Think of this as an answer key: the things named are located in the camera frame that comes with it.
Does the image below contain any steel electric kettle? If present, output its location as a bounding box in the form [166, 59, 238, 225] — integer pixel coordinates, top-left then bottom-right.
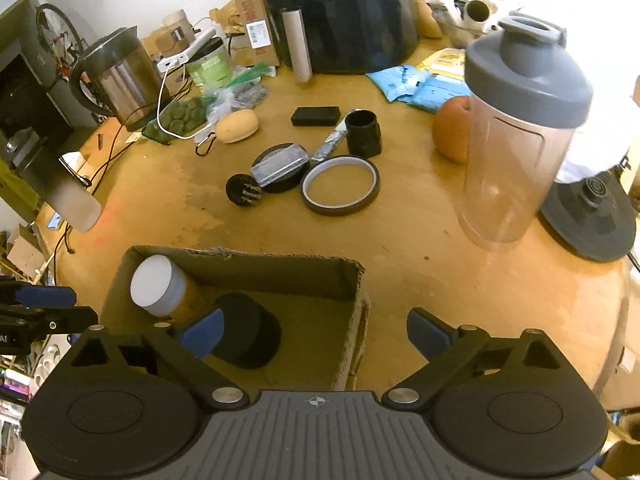
[69, 26, 164, 132]

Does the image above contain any cardboard box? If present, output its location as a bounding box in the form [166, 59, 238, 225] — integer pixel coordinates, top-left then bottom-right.
[100, 245, 372, 391]

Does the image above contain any white lidded jar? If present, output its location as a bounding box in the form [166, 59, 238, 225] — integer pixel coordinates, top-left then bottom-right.
[130, 255, 202, 322]

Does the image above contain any yellow snack packet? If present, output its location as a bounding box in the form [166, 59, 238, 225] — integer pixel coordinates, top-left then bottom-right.
[417, 47, 469, 79]

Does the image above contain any bag of green produce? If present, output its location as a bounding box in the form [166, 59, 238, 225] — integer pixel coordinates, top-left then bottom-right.
[142, 96, 217, 146]

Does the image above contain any grey cylinder roll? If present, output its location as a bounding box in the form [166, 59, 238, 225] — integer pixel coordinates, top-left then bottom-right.
[280, 7, 314, 84]

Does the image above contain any clear plastic bag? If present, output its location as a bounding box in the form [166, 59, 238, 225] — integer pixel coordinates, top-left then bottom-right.
[206, 80, 271, 122]

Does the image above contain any silver foil stick packet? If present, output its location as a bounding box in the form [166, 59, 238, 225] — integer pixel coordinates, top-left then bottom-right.
[310, 108, 357, 166]

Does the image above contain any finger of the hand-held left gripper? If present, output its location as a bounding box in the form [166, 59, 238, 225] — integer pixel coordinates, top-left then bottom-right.
[0, 306, 99, 335]
[0, 282, 77, 308]

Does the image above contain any bicycle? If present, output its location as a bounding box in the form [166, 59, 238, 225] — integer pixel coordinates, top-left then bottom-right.
[35, 3, 87, 82]

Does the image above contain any black cup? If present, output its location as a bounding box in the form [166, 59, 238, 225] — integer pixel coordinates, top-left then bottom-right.
[345, 110, 384, 157]

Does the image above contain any green labelled tub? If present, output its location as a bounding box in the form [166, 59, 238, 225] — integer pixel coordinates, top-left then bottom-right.
[186, 37, 236, 96]

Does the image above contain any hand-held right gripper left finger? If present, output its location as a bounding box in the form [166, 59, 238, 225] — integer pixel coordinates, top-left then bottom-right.
[67, 307, 251, 408]

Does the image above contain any brown printed cardboard carton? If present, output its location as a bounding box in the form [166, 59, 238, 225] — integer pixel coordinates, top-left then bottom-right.
[223, 0, 284, 69]

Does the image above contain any white cable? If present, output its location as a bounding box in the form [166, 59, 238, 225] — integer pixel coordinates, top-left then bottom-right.
[156, 59, 217, 142]

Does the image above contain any metal carabiner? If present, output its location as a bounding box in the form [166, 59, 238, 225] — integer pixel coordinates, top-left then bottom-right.
[194, 132, 219, 157]

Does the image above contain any black air fryer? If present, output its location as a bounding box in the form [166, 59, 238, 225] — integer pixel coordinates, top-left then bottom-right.
[252, 0, 420, 74]

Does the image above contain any clear shaker bottle grey lid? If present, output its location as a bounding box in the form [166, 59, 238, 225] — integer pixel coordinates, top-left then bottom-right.
[460, 15, 595, 253]

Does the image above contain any black round pin plug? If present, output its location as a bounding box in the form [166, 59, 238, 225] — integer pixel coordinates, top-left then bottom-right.
[225, 174, 263, 208]

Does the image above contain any brown thin tape ring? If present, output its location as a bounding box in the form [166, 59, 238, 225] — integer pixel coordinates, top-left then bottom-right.
[301, 156, 381, 217]

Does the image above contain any white plastic bag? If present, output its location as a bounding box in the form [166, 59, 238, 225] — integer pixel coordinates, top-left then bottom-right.
[554, 72, 640, 187]

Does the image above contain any black tape roll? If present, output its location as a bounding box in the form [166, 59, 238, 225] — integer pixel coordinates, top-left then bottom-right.
[250, 143, 311, 194]

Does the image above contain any orange round fruit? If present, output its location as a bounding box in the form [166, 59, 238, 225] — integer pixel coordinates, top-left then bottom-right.
[432, 96, 474, 165]

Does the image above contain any green plastic package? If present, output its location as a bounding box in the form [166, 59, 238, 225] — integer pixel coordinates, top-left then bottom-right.
[229, 62, 277, 87]

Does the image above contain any black kettle base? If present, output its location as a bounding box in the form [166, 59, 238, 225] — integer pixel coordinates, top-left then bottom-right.
[537, 170, 639, 263]

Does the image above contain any yellow sponge with loop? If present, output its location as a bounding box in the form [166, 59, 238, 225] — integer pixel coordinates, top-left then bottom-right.
[215, 109, 260, 145]

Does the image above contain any white mug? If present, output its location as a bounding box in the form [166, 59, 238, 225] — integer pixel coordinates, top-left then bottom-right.
[452, 0, 502, 37]

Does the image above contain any black cylinder container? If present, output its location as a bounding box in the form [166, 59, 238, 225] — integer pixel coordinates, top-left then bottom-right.
[212, 292, 283, 370]

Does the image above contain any white power strip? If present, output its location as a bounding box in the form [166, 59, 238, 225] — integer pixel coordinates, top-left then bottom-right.
[157, 27, 216, 72]

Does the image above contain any black cable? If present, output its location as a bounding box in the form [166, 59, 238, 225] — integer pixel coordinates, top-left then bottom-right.
[52, 119, 127, 257]

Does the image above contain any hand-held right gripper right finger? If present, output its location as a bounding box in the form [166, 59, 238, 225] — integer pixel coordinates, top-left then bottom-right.
[381, 306, 572, 408]

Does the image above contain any black rectangular case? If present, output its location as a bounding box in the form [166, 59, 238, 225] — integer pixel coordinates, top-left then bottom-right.
[290, 106, 342, 127]

